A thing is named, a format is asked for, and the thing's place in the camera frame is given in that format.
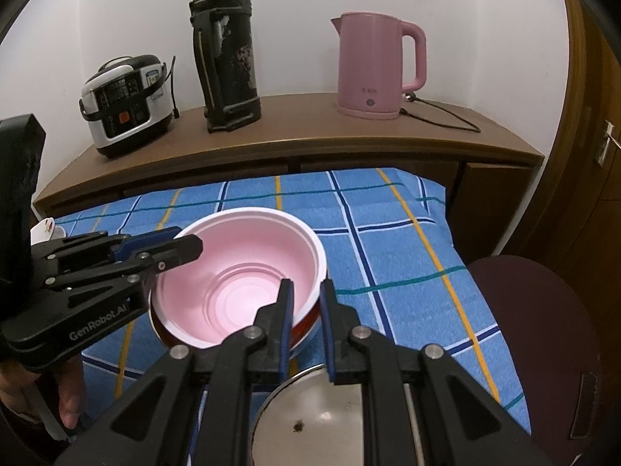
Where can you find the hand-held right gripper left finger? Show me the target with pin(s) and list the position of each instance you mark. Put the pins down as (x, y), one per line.
(287, 323)

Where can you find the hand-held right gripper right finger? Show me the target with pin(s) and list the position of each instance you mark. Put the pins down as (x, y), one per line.
(326, 332)

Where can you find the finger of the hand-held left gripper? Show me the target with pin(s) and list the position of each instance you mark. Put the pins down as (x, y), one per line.
(179, 250)
(145, 240)

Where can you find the red bowl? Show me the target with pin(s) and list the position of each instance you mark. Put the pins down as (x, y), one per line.
(305, 332)

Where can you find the pink plastic bowl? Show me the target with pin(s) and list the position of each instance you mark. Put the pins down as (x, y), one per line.
(242, 262)

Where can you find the person's left hand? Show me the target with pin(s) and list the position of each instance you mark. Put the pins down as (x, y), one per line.
(70, 393)

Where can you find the steel round plate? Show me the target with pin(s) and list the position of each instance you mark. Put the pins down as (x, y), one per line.
(315, 417)

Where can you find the red flower white plate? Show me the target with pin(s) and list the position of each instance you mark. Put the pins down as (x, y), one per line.
(46, 228)

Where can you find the blue plaid cloth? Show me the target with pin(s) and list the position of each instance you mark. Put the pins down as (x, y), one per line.
(398, 252)

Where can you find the white and black rice cooker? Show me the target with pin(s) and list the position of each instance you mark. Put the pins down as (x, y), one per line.
(121, 107)

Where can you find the brown wooden cabinet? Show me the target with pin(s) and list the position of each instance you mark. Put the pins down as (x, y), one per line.
(339, 136)

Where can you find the black thermos flask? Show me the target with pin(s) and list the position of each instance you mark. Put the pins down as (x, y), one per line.
(225, 58)

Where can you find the dark maroon chair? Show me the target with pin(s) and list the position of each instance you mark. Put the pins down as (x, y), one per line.
(533, 325)

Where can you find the pink electric kettle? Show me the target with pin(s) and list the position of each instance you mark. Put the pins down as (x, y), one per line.
(368, 68)

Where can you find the brown wooden door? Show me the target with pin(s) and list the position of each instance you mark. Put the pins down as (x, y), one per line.
(582, 194)

